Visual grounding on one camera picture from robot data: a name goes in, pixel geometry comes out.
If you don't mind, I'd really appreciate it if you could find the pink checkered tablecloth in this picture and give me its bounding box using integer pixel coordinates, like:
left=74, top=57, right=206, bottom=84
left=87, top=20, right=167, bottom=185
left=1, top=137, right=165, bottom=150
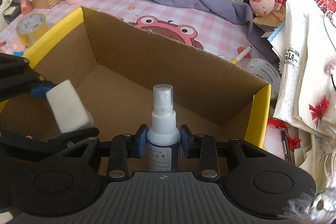
left=0, top=0, right=287, bottom=159

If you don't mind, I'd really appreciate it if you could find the yellow white marker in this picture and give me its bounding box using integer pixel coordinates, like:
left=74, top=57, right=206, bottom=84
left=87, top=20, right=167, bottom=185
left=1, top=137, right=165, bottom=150
left=230, top=46, right=252, bottom=64

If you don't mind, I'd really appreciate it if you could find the yellow tape roll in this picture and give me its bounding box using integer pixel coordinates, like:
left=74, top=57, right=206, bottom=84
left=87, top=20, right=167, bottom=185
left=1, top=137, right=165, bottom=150
left=15, top=13, right=48, bottom=47

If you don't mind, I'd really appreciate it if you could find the white paper bags stack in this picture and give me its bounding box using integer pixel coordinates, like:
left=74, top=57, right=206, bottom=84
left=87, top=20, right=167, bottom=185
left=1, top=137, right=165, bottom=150
left=268, top=0, right=335, bottom=137

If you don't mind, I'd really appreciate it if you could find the white sponge block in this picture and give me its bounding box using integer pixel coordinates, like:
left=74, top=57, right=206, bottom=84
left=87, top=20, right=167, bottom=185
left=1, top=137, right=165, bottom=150
left=46, top=80, right=95, bottom=134

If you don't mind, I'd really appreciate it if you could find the yellow cardboard box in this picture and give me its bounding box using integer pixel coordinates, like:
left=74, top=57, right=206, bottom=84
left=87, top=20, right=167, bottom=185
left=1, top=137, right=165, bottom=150
left=25, top=7, right=270, bottom=147

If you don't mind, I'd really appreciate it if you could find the pink pump bottle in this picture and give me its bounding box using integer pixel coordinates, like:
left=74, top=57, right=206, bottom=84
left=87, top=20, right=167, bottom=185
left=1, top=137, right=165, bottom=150
left=21, top=0, right=33, bottom=15

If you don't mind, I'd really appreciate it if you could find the white tape roll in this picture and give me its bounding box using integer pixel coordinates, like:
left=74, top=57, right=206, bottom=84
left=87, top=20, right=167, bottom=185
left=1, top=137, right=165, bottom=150
left=246, top=58, right=281, bottom=100

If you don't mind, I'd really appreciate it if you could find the white spray bottle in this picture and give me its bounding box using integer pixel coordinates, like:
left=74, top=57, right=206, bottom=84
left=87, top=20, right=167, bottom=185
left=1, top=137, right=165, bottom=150
left=146, top=84, right=181, bottom=172

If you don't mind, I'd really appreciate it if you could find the pink plush toy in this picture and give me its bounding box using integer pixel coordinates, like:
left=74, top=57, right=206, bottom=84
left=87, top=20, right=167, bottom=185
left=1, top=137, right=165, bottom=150
left=0, top=40, right=26, bottom=56

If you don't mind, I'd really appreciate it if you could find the pink pig plush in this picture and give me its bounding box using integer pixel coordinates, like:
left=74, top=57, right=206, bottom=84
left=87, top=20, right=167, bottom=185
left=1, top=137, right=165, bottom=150
left=249, top=0, right=275, bottom=16

